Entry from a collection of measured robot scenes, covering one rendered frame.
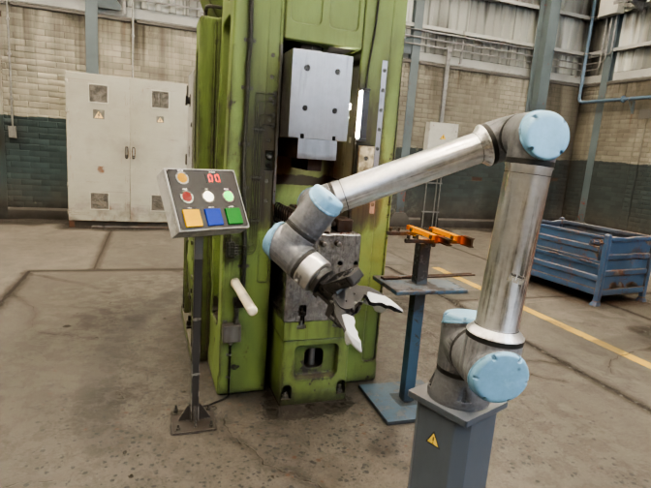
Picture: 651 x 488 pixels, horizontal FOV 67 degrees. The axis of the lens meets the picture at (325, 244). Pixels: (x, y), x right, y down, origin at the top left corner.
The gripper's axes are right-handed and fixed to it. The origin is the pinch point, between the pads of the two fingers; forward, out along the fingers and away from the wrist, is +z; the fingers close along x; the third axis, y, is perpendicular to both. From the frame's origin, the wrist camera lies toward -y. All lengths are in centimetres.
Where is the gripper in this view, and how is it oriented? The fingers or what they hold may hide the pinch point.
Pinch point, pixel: (384, 330)
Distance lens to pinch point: 113.7
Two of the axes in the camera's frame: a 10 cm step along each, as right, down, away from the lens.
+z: 7.2, 6.2, -3.2
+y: -1.6, 6.0, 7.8
